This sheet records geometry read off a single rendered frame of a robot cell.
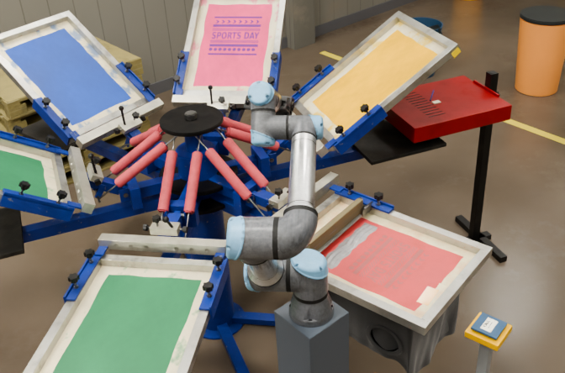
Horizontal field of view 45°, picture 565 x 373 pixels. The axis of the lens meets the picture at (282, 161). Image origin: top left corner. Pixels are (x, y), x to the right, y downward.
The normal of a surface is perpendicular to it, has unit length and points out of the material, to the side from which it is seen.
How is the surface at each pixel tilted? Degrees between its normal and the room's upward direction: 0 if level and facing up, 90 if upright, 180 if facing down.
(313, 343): 90
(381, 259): 0
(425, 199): 0
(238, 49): 32
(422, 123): 0
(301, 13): 90
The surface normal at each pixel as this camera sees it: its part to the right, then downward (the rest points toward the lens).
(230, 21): -0.12, -0.46
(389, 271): -0.05, -0.86
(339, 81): -0.54, -0.61
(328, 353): 0.65, 0.36
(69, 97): 0.37, -0.58
